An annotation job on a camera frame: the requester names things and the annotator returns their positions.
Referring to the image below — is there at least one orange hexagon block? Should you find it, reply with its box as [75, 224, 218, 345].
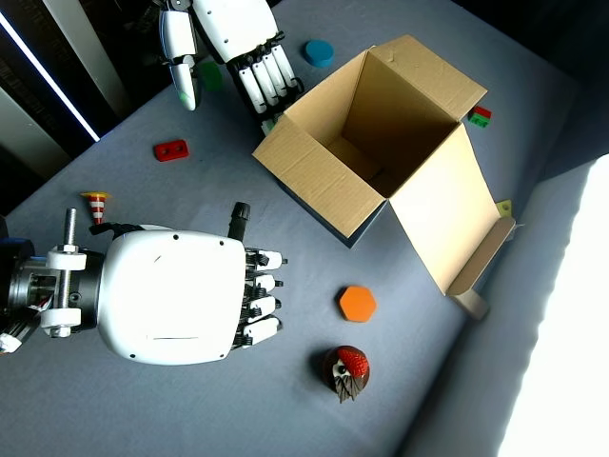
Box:
[338, 285, 379, 324]

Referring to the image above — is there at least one white light strip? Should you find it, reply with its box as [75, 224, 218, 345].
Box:
[0, 10, 102, 143]

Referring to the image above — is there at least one blue round block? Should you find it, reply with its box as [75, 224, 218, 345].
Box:
[304, 39, 335, 69]

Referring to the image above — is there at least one grey table cloth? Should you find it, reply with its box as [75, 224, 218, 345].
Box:
[0, 0, 609, 457]

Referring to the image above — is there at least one striped toy traffic cone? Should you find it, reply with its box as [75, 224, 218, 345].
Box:
[80, 190, 112, 226]

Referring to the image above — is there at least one green square block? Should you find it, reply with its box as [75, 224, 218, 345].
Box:
[198, 60, 224, 92]

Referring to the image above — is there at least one red block with two holes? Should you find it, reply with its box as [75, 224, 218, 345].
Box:
[152, 139, 190, 164]

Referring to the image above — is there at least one white upright post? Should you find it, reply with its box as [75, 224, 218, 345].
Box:
[42, 0, 133, 120]

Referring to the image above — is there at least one chocolate toy cake with strawberry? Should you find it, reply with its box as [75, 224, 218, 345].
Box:
[321, 345, 372, 405]

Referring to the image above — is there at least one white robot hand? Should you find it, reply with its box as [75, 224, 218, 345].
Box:
[158, 0, 305, 124]
[97, 230, 289, 367]

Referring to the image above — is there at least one open cardboard box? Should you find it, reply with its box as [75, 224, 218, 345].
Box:
[251, 33, 518, 297]

